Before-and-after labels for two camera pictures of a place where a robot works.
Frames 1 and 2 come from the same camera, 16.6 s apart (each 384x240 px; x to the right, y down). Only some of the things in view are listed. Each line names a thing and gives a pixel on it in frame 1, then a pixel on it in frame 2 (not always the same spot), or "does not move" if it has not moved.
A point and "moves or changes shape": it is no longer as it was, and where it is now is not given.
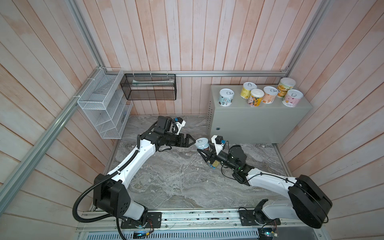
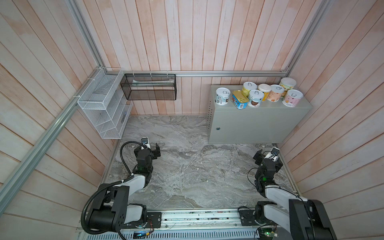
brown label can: [270, 93] moves or changes shape
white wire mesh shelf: [107, 103] does not move
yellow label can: [245, 92] does not move
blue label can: [202, 143] -> [255, 97]
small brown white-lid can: [255, 98] -> [266, 88]
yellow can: [215, 163] -> [239, 99]
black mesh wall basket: [149, 86] does not move
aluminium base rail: [226, 220] does not move
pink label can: [292, 98] does not move
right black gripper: [210, 154] -> [260, 157]
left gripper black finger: [188, 136] -> [156, 152]
